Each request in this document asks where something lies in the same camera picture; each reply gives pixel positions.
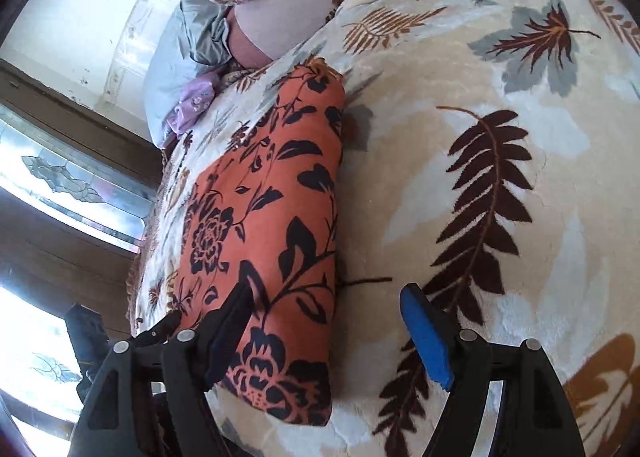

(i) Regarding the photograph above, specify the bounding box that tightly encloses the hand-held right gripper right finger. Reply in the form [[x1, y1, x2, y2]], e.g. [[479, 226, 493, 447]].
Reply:
[[400, 284, 586, 457]]

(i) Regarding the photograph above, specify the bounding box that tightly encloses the orange floral shirt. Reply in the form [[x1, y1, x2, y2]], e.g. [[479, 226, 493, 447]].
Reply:
[[170, 62, 348, 428]]

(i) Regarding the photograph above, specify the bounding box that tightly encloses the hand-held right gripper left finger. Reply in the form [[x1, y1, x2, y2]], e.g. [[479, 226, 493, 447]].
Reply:
[[67, 282, 256, 457]]

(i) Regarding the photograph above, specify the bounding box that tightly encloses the leaf print blanket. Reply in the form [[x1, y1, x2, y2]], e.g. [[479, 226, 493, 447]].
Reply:
[[127, 0, 640, 457]]

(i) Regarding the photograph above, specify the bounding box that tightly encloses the stained glass window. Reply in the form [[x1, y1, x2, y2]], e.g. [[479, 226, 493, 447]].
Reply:
[[0, 102, 161, 438]]

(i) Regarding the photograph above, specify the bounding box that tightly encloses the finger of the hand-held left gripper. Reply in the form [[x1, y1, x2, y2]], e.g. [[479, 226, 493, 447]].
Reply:
[[131, 309, 183, 345]]

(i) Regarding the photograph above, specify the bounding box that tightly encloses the grey blue pillow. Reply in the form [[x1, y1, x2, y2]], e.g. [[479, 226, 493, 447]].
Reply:
[[145, 0, 236, 148]]

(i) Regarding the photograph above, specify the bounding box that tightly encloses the purple floral cloth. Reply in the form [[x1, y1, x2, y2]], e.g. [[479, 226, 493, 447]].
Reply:
[[165, 74, 223, 135]]

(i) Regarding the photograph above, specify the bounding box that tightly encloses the pink beige cushion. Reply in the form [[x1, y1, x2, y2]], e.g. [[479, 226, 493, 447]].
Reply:
[[230, 0, 436, 72]]

